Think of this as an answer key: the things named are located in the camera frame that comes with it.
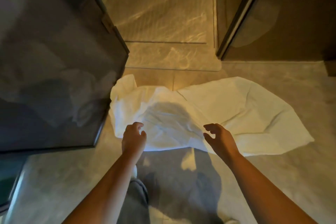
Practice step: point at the person's right hand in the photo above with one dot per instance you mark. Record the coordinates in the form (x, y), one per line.
(223, 142)

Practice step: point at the person's left hand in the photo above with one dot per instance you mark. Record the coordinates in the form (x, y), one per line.
(134, 139)

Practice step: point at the white towel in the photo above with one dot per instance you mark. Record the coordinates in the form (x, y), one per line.
(249, 111)

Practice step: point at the person's left forearm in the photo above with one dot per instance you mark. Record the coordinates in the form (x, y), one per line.
(105, 192)

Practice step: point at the person's right forearm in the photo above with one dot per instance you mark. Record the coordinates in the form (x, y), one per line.
(267, 192)

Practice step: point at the white sneaker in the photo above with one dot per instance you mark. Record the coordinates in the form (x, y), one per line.
(135, 171)

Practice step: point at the dark glass door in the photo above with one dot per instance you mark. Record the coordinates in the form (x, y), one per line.
(52, 61)

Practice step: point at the brown door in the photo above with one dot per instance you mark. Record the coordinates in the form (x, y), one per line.
(294, 16)

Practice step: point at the dark brown door frame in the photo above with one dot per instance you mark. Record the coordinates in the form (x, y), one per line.
(330, 67)

